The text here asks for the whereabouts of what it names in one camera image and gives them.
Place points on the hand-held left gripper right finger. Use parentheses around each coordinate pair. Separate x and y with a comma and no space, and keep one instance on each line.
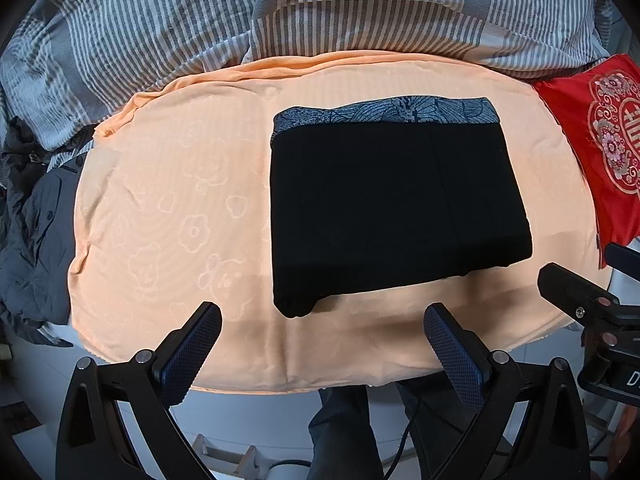
(455,355)

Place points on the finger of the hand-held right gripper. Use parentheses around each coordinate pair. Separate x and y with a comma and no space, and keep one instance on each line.
(625,257)
(565,282)

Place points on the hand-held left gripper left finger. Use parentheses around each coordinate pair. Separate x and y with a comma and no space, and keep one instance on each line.
(192,355)

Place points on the black pants with patterned waistband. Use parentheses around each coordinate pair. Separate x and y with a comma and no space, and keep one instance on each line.
(380,200)

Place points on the red embroidered cushion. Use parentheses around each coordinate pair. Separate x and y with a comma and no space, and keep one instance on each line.
(595,150)

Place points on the white plastic object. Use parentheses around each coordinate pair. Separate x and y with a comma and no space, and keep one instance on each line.
(250,460)

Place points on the person's left leg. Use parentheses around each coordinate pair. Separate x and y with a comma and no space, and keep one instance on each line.
(340,430)

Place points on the orange blanket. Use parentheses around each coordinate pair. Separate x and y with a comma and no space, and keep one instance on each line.
(165,200)

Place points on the dark grey jacket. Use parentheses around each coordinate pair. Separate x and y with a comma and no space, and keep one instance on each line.
(35,240)

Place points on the grey white striped quilt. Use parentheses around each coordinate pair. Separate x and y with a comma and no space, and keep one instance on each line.
(175,20)

